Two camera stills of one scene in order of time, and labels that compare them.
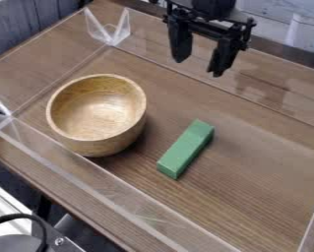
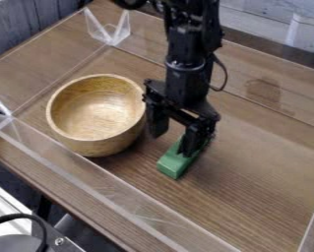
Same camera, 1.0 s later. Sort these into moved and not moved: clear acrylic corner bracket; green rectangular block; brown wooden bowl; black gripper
Moved: black gripper
Not moved: brown wooden bowl; clear acrylic corner bracket; green rectangular block
